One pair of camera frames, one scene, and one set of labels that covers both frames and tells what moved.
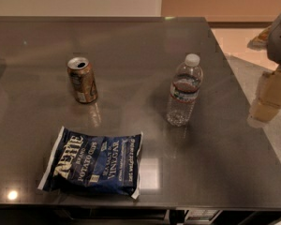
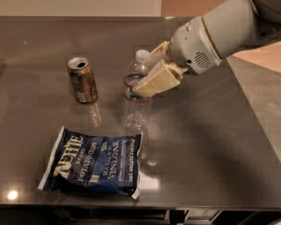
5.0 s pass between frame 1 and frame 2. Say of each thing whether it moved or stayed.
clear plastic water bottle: moved
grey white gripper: moved
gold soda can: stayed
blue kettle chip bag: stayed
